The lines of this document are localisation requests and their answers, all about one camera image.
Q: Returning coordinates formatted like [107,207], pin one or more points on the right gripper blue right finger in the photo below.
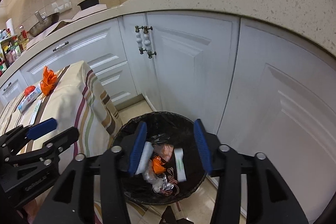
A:
[205,154]

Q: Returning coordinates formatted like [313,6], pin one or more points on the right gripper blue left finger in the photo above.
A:
[138,144]

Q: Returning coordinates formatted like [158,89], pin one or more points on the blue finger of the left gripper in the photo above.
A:
[41,129]
[60,143]

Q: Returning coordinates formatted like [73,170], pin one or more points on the long white blue pouch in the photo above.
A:
[145,157]

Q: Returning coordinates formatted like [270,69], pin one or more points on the small orange bag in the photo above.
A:
[158,165]

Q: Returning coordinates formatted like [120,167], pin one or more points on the orange printed clear bag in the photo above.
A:
[165,151]

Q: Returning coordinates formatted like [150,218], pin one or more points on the clear plastic bag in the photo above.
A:
[150,177]

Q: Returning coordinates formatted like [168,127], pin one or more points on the white snack tube wrapper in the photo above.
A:
[26,101]

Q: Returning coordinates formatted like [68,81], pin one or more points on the red plastic bag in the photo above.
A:
[29,90]

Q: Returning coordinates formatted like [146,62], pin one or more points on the silver foil wrapper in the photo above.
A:
[168,184]

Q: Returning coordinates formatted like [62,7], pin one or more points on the tall orange knotted bag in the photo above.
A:
[48,82]

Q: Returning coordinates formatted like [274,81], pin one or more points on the white green sachet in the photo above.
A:
[35,112]
[178,153]

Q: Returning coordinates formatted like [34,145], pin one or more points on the black trash bin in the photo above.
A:
[164,128]

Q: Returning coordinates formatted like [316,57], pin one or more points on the striped tablecloth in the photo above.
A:
[79,100]

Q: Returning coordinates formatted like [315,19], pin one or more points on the white spice rack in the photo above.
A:
[11,50]

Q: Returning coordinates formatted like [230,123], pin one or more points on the cooking oil bottle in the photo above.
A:
[24,37]

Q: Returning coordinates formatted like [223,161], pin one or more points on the metal wok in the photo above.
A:
[43,23]

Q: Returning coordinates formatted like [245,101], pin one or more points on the paper towel roll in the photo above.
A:
[9,25]

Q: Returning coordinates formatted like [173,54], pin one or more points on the beige stove cover cloth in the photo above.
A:
[64,22]

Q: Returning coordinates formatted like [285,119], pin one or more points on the black clay pot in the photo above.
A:
[85,4]

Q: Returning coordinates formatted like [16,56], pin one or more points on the drawer handle centre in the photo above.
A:
[60,46]

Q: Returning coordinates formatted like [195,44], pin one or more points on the cabinet door handle right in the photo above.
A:
[147,42]

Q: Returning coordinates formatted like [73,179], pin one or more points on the cabinet door handle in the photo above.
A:
[147,42]
[139,39]

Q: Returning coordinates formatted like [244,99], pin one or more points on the cabinet door handle left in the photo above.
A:
[139,39]

